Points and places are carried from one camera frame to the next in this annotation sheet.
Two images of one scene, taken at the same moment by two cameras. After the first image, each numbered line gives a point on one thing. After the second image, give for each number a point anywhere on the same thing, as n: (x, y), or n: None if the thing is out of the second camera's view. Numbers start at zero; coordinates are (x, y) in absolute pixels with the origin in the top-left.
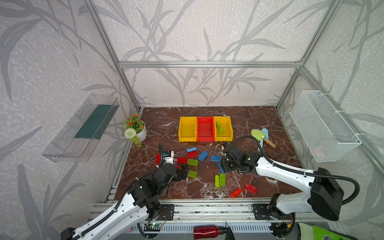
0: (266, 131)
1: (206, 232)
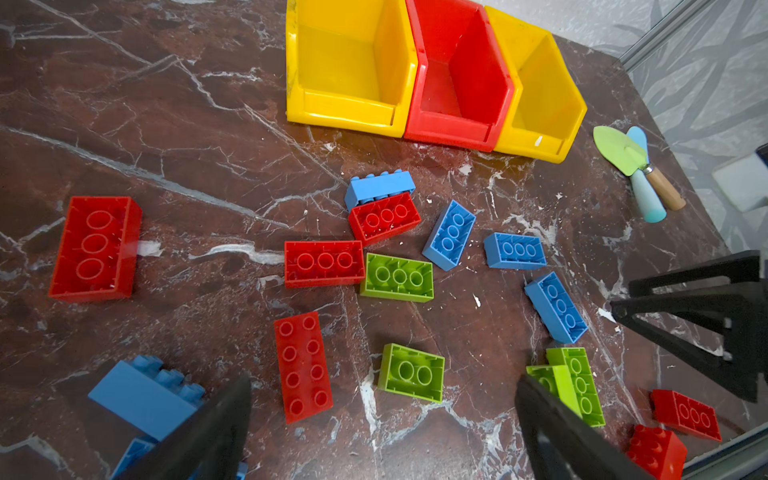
0: (651, 208)
1: None
